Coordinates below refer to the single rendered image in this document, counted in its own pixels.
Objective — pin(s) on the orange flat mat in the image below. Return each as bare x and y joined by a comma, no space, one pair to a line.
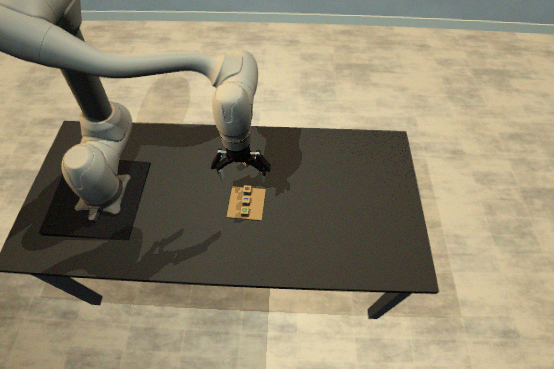
256,203

